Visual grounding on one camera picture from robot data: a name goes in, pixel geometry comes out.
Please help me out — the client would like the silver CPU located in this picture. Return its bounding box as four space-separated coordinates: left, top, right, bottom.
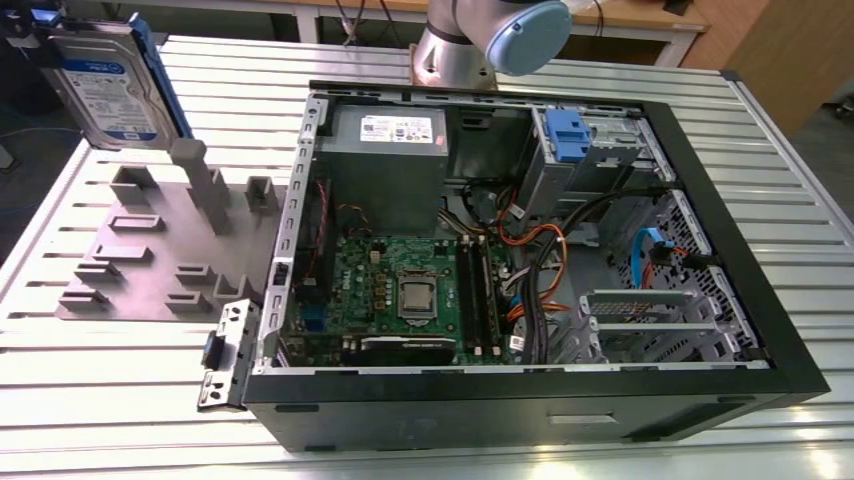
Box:
399 283 435 314

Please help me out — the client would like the metal optical drive cage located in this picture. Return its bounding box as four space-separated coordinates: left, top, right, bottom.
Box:
519 107 673 221

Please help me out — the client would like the orange black power wire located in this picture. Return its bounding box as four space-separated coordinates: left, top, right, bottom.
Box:
657 244 720 269

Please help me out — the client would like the wooden cabinet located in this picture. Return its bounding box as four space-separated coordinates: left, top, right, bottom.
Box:
724 0 854 136

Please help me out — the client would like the hard disk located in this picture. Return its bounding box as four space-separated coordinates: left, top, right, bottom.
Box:
34 12 195 151

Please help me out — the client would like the grey power supply unit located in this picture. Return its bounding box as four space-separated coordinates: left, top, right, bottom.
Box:
313 104 450 236

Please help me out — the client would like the grey parts rack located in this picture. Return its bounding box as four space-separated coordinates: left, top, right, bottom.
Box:
52 139 290 321

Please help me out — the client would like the CPU socket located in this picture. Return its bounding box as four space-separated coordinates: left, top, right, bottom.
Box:
394 268 443 329

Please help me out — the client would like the wooden desk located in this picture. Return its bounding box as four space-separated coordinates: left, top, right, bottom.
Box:
572 0 709 69

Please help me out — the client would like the black graphics card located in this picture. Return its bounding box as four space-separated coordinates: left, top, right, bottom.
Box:
339 334 459 366

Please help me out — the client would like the green motherboard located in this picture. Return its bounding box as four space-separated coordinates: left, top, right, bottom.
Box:
283 234 529 366

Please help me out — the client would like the white desk frame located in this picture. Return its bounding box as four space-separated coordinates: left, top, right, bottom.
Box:
266 0 429 46

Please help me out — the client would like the orange wire bundle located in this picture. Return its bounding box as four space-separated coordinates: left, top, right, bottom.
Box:
497 187 573 324

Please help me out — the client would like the blue data wire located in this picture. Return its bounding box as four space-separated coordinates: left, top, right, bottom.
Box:
630 227 680 291

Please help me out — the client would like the black RAM slot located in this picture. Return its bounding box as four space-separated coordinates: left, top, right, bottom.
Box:
459 238 483 354
479 238 503 351

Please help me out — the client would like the black PC case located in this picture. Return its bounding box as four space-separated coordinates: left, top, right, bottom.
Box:
243 78 832 454

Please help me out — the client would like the metal disk bay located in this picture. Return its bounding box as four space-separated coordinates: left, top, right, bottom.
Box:
578 287 762 366

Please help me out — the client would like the black cable bundle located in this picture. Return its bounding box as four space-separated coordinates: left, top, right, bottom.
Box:
519 234 569 364

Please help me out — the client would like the blue drive latch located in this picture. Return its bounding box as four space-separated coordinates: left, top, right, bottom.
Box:
543 108 594 164

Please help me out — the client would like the black sleeved cable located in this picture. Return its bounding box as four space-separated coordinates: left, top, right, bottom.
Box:
553 187 669 241

